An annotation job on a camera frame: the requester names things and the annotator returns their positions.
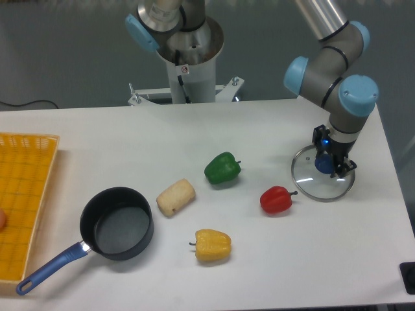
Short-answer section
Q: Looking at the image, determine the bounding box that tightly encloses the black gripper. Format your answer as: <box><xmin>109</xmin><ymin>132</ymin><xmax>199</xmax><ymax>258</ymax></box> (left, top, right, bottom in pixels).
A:
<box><xmin>324</xmin><ymin>139</ymin><xmax>357</xmax><ymax>178</ymax></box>

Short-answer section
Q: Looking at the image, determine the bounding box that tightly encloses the glass lid blue knob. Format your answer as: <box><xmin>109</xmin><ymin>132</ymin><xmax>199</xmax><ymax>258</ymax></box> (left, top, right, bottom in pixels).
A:
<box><xmin>291</xmin><ymin>145</ymin><xmax>355</xmax><ymax>202</ymax></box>

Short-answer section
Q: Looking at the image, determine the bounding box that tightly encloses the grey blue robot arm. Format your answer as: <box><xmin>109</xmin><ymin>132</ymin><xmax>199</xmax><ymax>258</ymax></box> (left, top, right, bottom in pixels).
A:
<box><xmin>125</xmin><ymin>1</ymin><xmax>379</xmax><ymax>178</ymax></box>

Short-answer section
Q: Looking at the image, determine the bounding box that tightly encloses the red bell pepper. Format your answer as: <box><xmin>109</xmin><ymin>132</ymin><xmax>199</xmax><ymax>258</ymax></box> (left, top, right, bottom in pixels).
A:
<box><xmin>259</xmin><ymin>186</ymin><xmax>298</xmax><ymax>214</ymax></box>

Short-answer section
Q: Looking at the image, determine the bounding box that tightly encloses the green bell pepper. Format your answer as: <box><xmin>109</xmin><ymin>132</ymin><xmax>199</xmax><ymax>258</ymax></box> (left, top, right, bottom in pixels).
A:
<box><xmin>204</xmin><ymin>152</ymin><xmax>241</xmax><ymax>185</ymax></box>

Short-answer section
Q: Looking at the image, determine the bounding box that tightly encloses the black device at edge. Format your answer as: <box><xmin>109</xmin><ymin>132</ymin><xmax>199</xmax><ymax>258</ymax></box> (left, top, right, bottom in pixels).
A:
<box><xmin>399</xmin><ymin>262</ymin><xmax>415</xmax><ymax>295</ymax></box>

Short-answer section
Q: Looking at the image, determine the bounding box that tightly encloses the yellow bell pepper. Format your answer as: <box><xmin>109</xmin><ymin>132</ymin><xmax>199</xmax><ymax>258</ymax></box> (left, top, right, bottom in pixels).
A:
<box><xmin>189</xmin><ymin>229</ymin><xmax>231</xmax><ymax>262</ymax></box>

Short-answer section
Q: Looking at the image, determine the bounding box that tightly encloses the beige bread roll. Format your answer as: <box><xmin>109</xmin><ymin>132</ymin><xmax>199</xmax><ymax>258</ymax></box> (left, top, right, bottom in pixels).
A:
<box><xmin>156</xmin><ymin>178</ymin><xmax>196</xmax><ymax>217</ymax></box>

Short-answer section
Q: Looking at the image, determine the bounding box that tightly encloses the yellow plastic basket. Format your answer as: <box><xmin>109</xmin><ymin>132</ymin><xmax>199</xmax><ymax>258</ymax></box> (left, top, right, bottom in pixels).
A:
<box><xmin>1</xmin><ymin>132</ymin><xmax>60</xmax><ymax>296</ymax></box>

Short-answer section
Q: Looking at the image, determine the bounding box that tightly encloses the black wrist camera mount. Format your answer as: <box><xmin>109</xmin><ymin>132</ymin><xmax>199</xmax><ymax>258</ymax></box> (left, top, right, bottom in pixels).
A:
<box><xmin>312</xmin><ymin>124</ymin><xmax>330</xmax><ymax>150</ymax></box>

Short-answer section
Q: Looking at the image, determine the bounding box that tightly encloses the black saucepan blue handle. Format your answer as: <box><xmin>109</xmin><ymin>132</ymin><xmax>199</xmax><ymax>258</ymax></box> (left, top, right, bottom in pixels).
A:
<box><xmin>16</xmin><ymin>187</ymin><xmax>154</xmax><ymax>295</ymax></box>

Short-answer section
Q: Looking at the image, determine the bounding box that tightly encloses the black floor cable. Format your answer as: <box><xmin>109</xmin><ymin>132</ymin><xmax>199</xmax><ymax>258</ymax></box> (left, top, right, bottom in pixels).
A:
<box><xmin>0</xmin><ymin>99</ymin><xmax>60</xmax><ymax>109</ymax></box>

